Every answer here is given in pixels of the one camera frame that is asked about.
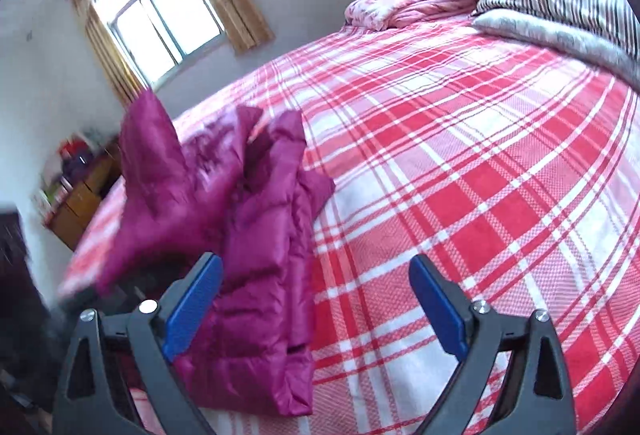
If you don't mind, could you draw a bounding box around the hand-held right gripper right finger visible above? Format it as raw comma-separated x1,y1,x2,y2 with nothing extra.
408,254,578,435

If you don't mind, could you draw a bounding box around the wooden desk with drawers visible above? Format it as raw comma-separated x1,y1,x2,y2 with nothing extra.
42,140,126,252

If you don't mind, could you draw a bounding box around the striped grey folded quilt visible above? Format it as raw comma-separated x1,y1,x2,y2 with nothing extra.
470,0,640,88

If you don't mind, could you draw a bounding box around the red bag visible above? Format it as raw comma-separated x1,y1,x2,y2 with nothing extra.
59,137,91,160

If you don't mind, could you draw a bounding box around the dark blurred furniture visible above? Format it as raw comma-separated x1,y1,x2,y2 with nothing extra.
0,210,57,418

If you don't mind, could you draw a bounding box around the window with metal frame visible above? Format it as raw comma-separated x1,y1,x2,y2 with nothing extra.
92,0,226,88

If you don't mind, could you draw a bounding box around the pile of clothes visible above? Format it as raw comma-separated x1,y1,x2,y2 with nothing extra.
61,152,95,183

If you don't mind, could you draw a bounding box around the pink floral quilt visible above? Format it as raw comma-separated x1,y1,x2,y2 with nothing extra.
344,0,482,32

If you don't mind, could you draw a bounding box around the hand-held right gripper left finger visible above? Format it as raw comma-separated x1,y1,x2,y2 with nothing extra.
51,252,224,435

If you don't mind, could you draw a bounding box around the magenta down jacket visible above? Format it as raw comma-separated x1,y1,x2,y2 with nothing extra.
95,90,337,417

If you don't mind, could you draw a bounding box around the bed with red plaid sheet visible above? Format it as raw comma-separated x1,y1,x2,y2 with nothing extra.
57,17,640,435

